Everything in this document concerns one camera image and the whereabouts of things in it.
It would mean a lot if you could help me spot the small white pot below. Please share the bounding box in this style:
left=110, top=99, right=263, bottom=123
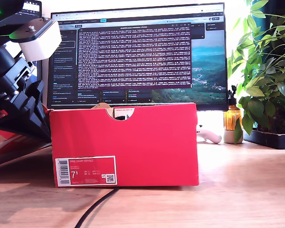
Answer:
left=223, top=130, right=243, bottom=144

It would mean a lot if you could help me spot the small black computer monitor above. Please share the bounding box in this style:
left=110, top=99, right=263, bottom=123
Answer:
left=4, top=0, right=43, bottom=106

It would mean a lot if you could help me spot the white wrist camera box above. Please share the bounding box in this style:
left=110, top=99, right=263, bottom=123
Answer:
left=10, top=14, right=63, bottom=62

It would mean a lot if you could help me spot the large black computer monitor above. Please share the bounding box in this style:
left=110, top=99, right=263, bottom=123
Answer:
left=47, top=2, right=229, bottom=112

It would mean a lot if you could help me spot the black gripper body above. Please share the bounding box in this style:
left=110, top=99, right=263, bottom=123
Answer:
left=0, top=45, right=36, bottom=114

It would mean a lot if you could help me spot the amber pump bottle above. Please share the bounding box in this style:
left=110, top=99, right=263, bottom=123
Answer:
left=223, top=85, right=242, bottom=131

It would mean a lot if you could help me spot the white game controller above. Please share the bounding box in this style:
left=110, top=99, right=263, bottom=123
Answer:
left=197, top=128, right=223, bottom=144

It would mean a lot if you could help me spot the red Nike shoebox with lid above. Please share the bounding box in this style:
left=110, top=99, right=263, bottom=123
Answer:
left=0, top=102, right=200, bottom=187

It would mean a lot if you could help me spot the green leafy houseplant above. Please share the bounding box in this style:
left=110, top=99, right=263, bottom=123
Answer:
left=228, top=0, right=285, bottom=145

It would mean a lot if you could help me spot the black cable on table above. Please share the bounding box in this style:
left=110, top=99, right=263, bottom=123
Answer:
left=75, top=187, right=119, bottom=228

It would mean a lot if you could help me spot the black planter tray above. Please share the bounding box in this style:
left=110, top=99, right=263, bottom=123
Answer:
left=243, top=129, right=285, bottom=150

